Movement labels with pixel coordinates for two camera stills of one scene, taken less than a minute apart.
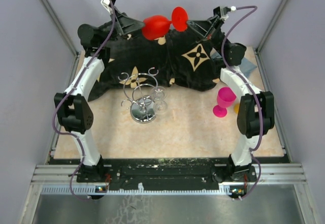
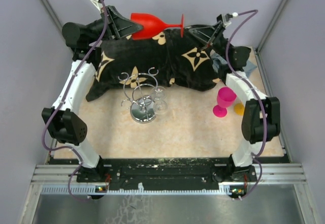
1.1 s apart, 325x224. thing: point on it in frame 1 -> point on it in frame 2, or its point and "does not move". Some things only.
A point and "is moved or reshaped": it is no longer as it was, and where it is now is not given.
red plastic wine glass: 157,27 is moved or reshaped
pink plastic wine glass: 226,97 does not move
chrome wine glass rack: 139,89 does not move
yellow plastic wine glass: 236,108 does not move
